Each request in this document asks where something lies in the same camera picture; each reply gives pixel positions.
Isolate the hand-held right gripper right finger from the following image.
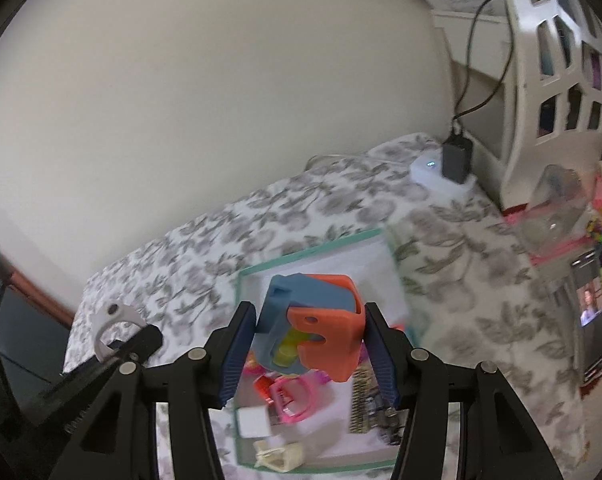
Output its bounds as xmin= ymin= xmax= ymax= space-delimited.
xmin=363 ymin=301 xmax=566 ymax=480

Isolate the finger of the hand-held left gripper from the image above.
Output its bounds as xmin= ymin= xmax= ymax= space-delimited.
xmin=61 ymin=324 xmax=162 ymax=388

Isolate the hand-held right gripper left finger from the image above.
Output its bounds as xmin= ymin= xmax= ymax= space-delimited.
xmin=48 ymin=301 xmax=258 ymax=480

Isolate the white plastic ring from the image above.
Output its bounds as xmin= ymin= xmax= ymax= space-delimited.
xmin=88 ymin=302 xmax=146 ymax=361

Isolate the orange and blue plastic toy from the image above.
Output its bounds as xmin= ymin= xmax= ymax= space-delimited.
xmin=251 ymin=273 xmax=366 ymax=383

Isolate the white charger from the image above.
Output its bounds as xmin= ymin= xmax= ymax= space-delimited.
xmin=237 ymin=406 xmax=274 ymax=440

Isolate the pink plastic wristband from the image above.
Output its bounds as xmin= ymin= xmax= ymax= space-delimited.
xmin=268 ymin=375 xmax=318 ymax=423

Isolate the cream plastic toy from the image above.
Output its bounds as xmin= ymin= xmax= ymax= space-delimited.
xmin=253 ymin=440 xmax=306 ymax=472

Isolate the white tray with teal rim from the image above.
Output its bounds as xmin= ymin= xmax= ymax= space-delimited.
xmin=235 ymin=228 xmax=414 ymax=473

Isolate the black monitor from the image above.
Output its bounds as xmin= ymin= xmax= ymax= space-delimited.
xmin=0 ymin=280 xmax=72 ymax=401

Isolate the grey floral blanket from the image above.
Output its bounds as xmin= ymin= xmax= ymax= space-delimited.
xmin=63 ymin=132 xmax=602 ymax=480

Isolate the white power strip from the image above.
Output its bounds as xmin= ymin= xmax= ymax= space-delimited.
xmin=410 ymin=147 xmax=479 ymax=196

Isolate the pink plastic tray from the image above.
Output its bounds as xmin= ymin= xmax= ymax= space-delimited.
xmin=503 ymin=205 xmax=602 ymax=266

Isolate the black smartphone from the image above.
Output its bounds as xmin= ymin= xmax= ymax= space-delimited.
xmin=571 ymin=250 xmax=602 ymax=383

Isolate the clear plastic container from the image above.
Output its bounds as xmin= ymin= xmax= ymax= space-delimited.
xmin=513 ymin=164 xmax=594 ymax=256

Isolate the white shelf unit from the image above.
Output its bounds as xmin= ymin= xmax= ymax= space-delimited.
xmin=396 ymin=0 xmax=602 ymax=211

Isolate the black adapter cable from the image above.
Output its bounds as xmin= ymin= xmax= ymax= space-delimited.
xmin=451 ymin=0 xmax=514 ymax=136

